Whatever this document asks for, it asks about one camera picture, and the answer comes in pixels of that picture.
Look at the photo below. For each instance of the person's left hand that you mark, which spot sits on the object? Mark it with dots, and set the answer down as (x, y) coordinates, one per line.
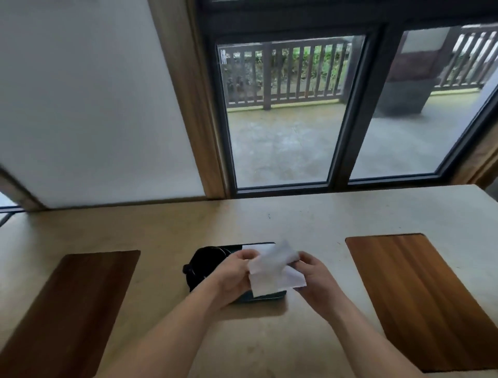
(231, 278)

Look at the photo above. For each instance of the person's right hand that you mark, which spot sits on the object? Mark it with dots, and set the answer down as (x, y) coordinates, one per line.
(321, 290)

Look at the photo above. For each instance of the black saucer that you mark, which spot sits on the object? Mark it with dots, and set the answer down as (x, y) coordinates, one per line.
(192, 283)

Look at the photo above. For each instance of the dark green tray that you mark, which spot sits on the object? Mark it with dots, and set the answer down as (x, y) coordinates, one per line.
(268, 296)

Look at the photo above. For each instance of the person's left forearm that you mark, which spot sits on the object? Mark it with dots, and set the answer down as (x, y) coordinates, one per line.
(171, 342)

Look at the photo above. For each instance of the person's right forearm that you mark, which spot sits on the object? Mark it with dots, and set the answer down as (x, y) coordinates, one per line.
(369, 350)

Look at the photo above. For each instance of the brown wooden placemat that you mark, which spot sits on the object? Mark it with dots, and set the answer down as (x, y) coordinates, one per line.
(66, 311)
(420, 300)

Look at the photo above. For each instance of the wooden balcony railing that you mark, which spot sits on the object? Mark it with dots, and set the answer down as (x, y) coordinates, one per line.
(266, 78)

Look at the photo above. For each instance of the dark outdoor pillar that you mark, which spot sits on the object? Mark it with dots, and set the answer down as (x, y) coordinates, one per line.
(404, 101)

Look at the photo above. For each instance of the dark window frame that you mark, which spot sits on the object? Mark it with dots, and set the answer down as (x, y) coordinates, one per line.
(7, 210)
(354, 117)

